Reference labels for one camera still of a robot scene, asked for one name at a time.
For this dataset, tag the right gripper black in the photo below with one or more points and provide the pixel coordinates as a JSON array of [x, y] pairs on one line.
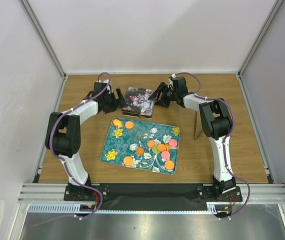
[[156, 95]]

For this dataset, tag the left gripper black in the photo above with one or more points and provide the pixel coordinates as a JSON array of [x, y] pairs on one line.
[[119, 102]]

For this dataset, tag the gold tin lid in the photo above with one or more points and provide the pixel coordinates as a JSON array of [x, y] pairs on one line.
[[137, 99]]

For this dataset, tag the metal tongs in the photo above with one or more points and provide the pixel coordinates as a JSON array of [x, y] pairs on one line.
[[197, 129]]

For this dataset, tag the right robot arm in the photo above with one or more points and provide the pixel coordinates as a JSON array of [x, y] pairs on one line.
[[216, 122]]

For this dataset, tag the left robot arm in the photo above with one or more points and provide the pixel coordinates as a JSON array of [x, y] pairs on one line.
[[63, 136]]

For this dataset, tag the square cookie tin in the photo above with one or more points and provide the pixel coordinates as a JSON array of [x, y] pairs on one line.
[[136, 114]]

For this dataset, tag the orange fish cookie left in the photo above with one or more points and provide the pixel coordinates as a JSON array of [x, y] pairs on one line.
[[117, 123]]

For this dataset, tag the orange round cookie top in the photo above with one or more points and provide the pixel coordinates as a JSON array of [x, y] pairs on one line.
[[129, 124]]

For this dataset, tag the pink round cookie upper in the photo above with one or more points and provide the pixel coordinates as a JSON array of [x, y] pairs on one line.
[[173, 143]]

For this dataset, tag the pink round cookie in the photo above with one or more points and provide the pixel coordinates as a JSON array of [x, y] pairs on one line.
[[173, 143], [165, 155]]

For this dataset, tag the orange round cookie centre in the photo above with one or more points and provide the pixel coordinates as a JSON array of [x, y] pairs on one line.
[[151, 144]]

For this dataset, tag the orange round cookie pile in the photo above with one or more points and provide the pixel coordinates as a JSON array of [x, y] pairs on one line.
[[161, 147]]

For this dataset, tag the teal floral tray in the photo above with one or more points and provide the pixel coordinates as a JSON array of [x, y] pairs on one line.
[[123, 142]]

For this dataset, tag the green cookie under pile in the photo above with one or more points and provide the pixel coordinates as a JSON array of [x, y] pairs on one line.
[[155, 150]]

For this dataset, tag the pink round cookie lower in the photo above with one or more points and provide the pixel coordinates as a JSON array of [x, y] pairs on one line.
[[165, 155]]

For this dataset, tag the orange dotted cookie front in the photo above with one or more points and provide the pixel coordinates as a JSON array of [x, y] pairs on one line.
[[128, 161]]

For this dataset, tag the orange dotted cookie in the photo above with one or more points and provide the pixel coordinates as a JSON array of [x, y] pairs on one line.
[[128, 161], [169, 165]]

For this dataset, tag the orange dotted cookie right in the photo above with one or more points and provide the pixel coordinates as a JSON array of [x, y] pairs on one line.
[[169, 165]]

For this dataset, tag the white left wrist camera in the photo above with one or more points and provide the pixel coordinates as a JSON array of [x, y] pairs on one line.
[[107, 81]]

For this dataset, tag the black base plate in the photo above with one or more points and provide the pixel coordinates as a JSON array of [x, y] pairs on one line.
[[162, 196]]

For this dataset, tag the aluminium frame rail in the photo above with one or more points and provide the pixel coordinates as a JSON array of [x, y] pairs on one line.
[[49, 198]]

